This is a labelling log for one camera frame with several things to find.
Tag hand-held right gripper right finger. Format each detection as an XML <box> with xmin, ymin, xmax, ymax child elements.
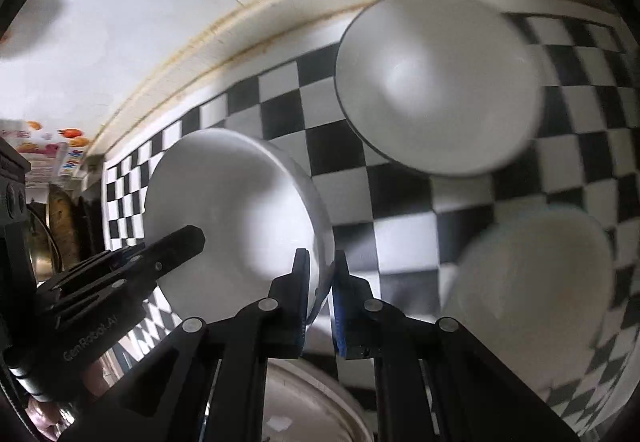
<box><xmin>330</xmin><ymin>250</ymin><xmax>586</xmax><ymax>442</ymax></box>

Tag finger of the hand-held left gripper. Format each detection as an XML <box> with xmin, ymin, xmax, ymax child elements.
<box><xmin>37</xmin><ymin>225</ymin><xmax>206</xmax><ymax>318</ymax></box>

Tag large pink floral plate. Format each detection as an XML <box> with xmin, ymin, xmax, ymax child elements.
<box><xmin>260</xmin><ymin>356</ymin><xmax>374</xmax><ymax>442</ymax></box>

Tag white bowl with dark rim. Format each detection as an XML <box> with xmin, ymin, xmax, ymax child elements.
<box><xmin>335</xmin><ymin>0</ymin><xmax>546</xmax><ymax>178</ymax></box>

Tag stainless steel steamer pot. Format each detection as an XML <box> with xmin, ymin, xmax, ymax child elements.
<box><xmin>27</xmin><ymin>182</ymin><xmax>84</xmax><ymax>281</ymax></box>

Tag black white checkered mat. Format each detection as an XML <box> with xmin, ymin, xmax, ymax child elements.
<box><xmin>102</xmin><ymin>11</ymin><xmax>640</xmax><ymax>439</ymax></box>

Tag person's left hand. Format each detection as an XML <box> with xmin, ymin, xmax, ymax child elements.
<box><xmin>27</xmin><ymin>394</ymin><xmax>69</xmax><ymax>441</ymax></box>

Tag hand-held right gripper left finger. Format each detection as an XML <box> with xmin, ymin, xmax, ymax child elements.
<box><xmin>65</xmin><ymin>249</ymin><xmax>312</xmax><ymax>442</ymax></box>

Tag white bowl with grey flowers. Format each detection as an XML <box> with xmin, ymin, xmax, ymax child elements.
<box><xmin>440</xmin><ymin>206</ymin><xmax>616</xmax><ymax>404</ymax></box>

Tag fruit wall stickers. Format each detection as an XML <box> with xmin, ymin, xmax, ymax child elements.
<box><xmin>0</xmin><ymin>119</ymin><xmax>94</xmax><ymax>188</ymax></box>

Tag white bowl with pink flowers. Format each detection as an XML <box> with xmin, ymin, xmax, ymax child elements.
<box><xmin>143</xmin><ymin>128</ymin><xmax>336</xmax><ymax>328</ymax></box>

